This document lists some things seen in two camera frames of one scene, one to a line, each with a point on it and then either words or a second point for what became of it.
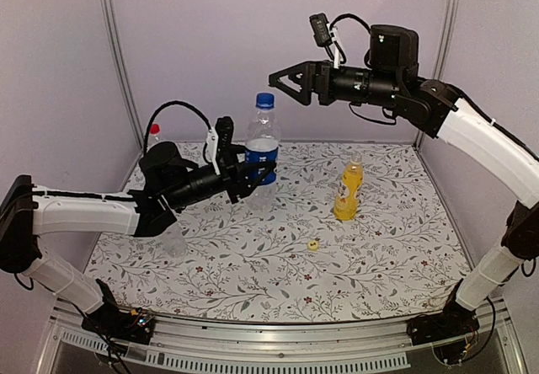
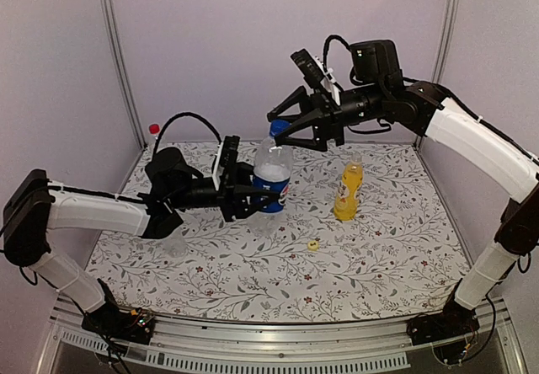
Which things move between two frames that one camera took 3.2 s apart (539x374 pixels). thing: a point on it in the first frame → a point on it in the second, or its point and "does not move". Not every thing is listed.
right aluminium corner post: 445,29 does not move
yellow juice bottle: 348,190 does not move
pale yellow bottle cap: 312,245 does not move
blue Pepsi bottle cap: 264,100 → 278,125
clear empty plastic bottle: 174,243 does not move
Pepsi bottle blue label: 262,141 → 276,203
